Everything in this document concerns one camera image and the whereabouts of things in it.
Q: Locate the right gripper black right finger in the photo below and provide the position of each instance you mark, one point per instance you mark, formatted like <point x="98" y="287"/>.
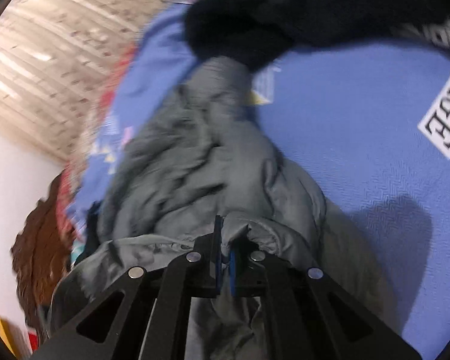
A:
<point x="307" y="315"/>

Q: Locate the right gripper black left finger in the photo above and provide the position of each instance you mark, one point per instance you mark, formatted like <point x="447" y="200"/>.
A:
<point x="144" y="314"/>

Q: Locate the grey puffer jacket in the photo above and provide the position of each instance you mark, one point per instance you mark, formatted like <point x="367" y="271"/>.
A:
<point x="198" y="158"/>

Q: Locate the dark wooden headboard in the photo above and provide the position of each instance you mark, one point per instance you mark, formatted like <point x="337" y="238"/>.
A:
<point x="39" y="261"/>

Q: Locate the red floral patchwork quilt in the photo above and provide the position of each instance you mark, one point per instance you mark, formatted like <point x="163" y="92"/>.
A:
<point x="71" y="177"/>

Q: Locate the blue patterned bed sheet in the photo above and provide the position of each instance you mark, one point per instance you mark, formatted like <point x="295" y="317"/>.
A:
<point x="371" y="124"/>

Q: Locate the beige leaf pattern curtain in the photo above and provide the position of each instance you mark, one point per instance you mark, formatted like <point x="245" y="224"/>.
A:
<point x="55" y="57"/>

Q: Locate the dark navy fleece garment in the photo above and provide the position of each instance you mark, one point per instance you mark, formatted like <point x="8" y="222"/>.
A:
<point x="255" y="32"/>

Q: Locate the black white patterned garment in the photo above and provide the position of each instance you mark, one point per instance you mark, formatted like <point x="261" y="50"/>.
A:
<point x="436" y="34"/>

